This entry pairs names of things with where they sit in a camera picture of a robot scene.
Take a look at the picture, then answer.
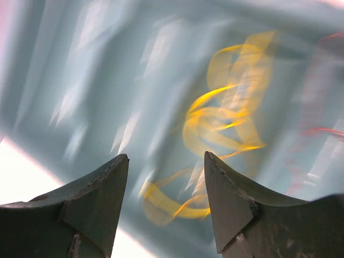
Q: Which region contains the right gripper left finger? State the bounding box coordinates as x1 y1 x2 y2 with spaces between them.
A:
1 154 129 257

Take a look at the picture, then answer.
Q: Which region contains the teal plastic tray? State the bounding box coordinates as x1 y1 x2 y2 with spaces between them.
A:
1 1 343 257

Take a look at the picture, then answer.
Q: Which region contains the red white twisted wire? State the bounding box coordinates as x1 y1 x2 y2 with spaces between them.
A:
284 31 344 197

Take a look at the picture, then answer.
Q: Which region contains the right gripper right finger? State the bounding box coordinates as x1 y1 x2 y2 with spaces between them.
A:
204 152 343 257

